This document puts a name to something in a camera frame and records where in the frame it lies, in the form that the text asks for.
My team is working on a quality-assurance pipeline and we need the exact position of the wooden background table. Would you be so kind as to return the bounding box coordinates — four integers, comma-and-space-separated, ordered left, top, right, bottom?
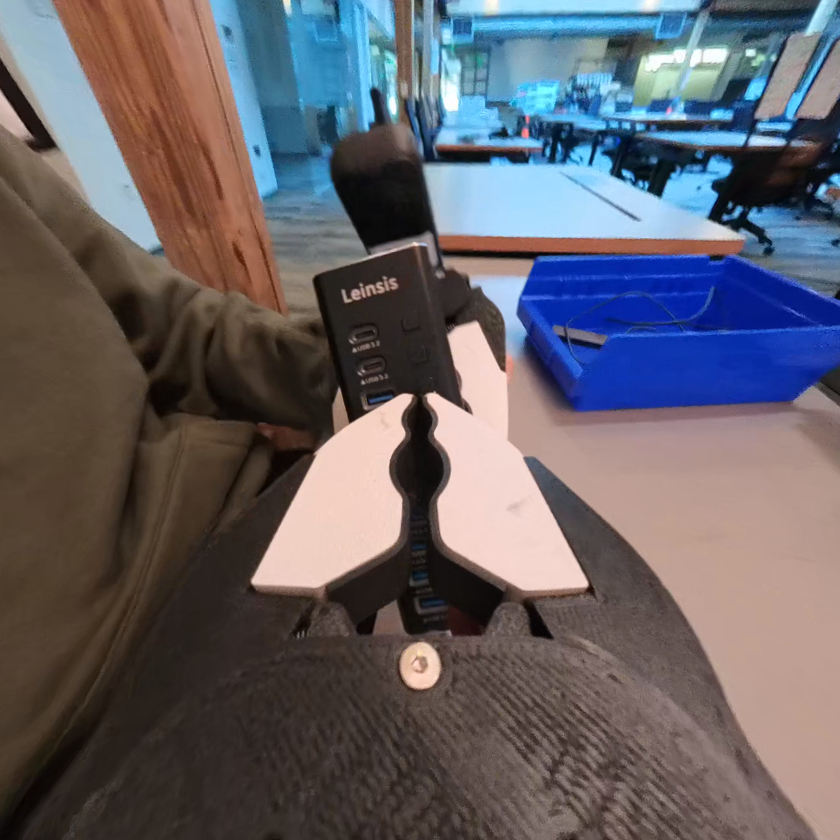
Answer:
434, 128, 546, 164
633, 128, 818, 198

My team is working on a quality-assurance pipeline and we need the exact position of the thin black cable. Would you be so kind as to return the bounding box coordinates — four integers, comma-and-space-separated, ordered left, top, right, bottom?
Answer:
564, 285, 718, 365

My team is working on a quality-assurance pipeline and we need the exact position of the wooden post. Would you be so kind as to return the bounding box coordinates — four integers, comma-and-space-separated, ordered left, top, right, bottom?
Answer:
52, 0, 287, 314

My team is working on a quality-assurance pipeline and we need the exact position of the black office chair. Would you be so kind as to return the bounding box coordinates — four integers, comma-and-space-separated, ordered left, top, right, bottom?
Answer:
709, 131, 840, 256

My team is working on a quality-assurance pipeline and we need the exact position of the person's left forearm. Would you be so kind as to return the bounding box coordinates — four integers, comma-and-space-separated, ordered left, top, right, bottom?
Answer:
98, 249, 339, 454

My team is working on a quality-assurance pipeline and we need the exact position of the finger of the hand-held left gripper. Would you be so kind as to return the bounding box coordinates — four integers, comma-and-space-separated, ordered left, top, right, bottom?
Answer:
448, 320, 511, 442

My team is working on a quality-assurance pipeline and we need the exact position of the white desk with wooden edge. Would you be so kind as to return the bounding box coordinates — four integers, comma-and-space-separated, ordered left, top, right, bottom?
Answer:
423, 163, 746, 257

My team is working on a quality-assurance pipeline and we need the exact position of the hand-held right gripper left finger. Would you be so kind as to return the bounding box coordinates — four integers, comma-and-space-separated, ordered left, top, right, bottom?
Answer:
251, 392, 421, 627

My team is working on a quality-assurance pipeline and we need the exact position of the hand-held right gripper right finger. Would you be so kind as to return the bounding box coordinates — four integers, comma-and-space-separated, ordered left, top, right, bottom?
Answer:
422, 392, 592, 631

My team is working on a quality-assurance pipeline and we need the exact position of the person in olive hoodie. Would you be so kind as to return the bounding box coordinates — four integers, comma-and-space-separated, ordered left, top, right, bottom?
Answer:
0, 128, 283, 821

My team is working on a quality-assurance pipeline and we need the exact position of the blue plastic bin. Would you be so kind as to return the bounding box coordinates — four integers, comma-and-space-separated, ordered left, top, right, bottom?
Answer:
517, 255, 840, 412

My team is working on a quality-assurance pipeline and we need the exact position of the black usb hub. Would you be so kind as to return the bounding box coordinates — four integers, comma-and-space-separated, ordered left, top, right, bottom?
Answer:
314, 241, 463, 634

